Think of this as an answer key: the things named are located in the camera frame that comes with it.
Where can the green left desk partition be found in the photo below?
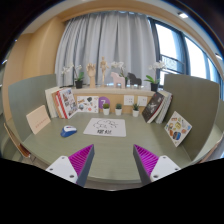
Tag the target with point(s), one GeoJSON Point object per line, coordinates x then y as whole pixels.
{"type": "Point", "coordinates": [24, 97]}

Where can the beige card sign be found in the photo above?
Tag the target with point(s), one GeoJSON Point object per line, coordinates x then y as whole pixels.
{"type": "Point", "coordinates": [38, 119]}

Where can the white wall socket right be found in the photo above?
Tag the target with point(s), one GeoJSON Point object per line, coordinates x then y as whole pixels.
{"type": "Point", "coordinates": [142, 101]}

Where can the colourful sticker card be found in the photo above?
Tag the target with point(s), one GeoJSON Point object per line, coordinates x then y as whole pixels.
{"type": "Point", "coordinates": [177, 128]}

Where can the purple round number sign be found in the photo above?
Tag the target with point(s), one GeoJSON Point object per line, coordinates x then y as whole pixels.
{"type": "Point", "coordinates": [103, 100]}

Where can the white wall socket left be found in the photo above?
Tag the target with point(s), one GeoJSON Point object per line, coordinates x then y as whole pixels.
{"type": "Point", "coordinates": [128, 100]}

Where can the white orchid black pot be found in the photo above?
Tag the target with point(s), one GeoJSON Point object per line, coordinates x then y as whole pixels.
{"type": "Point", "coordinates": [77, 77]}
{"type": "Point", "coordinates": [154, 81]}

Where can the black cover book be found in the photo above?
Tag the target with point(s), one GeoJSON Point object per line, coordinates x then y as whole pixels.
{"type": "Point", "coordinates": [153, 107]}

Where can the illustrated white card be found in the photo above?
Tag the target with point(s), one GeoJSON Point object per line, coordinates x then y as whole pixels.
{"type": "Point", "coordinates": [88, 104]}

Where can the grey curtain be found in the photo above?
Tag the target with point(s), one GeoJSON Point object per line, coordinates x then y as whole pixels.
{"type": "Point", "coordinates": [116, 36]}

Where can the white leaning book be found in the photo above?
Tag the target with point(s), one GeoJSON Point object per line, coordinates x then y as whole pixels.
{"type": "Point", "coordinates": [50, 101]}

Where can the green right desk partition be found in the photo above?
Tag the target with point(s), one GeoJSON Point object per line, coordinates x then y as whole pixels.
{"type": "Point", "coordinates": [197, 101]}

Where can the white leaning books stack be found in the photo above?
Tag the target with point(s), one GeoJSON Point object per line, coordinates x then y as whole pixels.
{"type": "Point", "coordinates": [167, 100]}

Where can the white orchid behind horse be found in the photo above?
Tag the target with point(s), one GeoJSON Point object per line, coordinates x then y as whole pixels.
{"type": "Point", "coordinates": [120, 65]}

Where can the blue and white computer mouse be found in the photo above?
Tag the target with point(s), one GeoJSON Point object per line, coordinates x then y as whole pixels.
{"type": "Point", "coordinates": [68, 131]}

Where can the white wall socket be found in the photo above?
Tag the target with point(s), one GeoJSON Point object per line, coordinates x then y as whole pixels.
{"type": "Point", "coordinates": [142, 101]}
{"type": "Point", "coordinates": [128, 100]}

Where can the small potted plant right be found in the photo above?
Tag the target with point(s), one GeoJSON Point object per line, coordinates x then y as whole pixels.
{"type": "Point", "coordinates": [135, 110]}

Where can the small potted plant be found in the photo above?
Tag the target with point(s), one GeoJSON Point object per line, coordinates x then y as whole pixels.
{"type": "Point", "coordinates": [106, 109]}
{"type": "Point", "coordinates": [135, 110]}
{"type": "Point", "coordinates": [118, 109]}

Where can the black horse figurine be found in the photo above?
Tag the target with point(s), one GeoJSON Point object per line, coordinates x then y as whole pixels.
{"type": "Point", "coordinates": [134, 80]}

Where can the wooden hand model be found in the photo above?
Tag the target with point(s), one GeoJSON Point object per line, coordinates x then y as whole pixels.
{"type": "Point", "coordinates": [91, 72]}

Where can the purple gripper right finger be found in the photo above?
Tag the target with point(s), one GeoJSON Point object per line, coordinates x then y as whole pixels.
{"type": "Point", "coordinates": [152, 167]}

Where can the wooden chair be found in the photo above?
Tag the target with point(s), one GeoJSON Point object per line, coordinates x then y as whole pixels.
{"type": "Point", "coordinates": [22, 150]}

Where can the white printed mouse pad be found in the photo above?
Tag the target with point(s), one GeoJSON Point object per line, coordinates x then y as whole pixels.
{"type": "Point", "coordinates": [106, 127]}

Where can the small potted plant left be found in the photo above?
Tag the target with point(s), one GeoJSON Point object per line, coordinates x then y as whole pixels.
{"type": "Point", "coordinates": [106, 109]}

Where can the green desk partition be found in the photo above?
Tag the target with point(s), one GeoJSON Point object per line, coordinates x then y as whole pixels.
{"type": "Point", "coordinates": [197, 101]}
{"type": "Point", "coordinates": [24, 97]}

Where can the white orchid black pot right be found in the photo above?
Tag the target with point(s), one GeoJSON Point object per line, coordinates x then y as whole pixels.
{"type": "Point", "coordinates": [154, 81]}

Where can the white orchid black pot left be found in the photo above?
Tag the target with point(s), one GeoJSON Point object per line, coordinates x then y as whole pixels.
{"type": "Point", "coordinates": [77, 77]}

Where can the small potted plant middle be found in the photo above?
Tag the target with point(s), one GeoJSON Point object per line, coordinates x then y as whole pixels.
{"type": "Point", "coordinates": [118, 109]}

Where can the pink horse figurine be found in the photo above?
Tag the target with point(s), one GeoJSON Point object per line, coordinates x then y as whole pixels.
{"type": "Point", "coordinates": [117, 79]}

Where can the wooden mannequin figure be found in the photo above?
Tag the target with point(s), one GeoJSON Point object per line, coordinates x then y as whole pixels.
{"type": "Point", "coordinates": [104, 66]}

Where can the wooden desk shelf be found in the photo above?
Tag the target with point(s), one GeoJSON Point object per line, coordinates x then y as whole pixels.
{"type": "Point", "coordinates": [115, 95]}

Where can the red cover magazine book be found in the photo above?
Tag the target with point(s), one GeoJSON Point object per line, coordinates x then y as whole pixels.
{"type": "Point", "coordinates": [67, 102]}

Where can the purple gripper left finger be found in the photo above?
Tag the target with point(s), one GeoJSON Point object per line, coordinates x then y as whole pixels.
{"type": "Point", "coordinates": [74, 168]}

